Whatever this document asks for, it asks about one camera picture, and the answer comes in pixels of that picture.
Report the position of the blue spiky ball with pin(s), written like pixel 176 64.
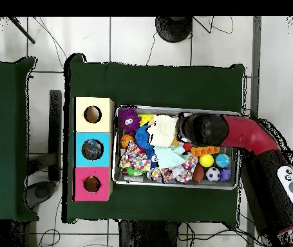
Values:
pixel 141 136

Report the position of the cream waffle cloth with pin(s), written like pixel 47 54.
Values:
pixel 163 130

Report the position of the confetti print cloth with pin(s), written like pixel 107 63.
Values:
pixel 134 158
pixel 184 172

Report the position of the orange plush toy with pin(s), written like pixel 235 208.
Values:
pixel 175 142

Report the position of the light blue waffle cloth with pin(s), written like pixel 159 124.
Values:
pixel 168 157

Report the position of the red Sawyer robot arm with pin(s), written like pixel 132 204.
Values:
pixel 249 133

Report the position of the wooden three-hole box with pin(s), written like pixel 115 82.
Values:
pixel 94 128

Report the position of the shallow mesh bin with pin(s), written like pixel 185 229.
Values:
pixel 177 186

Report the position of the small orange basketball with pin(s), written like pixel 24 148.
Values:
pixel 127 140

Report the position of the purple spiky ball with eyes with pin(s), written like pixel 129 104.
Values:
pixel 128 121

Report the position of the dark green tablecloth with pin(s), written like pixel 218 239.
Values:
pixel 156 85

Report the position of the orange plastic building block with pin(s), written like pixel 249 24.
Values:
pixel 205 151

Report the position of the plain yellow ball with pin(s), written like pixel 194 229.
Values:
pixel 206 160

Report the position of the small globe ball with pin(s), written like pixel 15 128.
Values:
pixel 222 160

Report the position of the black upright panel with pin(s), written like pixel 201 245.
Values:
pixel 55 128

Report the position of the black round stand base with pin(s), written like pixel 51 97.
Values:
pixel 174 29

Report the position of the grey stand foot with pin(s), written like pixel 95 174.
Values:
pixel 41 193

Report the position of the green cloth side table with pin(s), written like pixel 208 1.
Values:
pixel 4 154

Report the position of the black rod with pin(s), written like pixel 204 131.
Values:
pixel 22 30

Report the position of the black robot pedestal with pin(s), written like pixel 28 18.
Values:
pixel 146 236

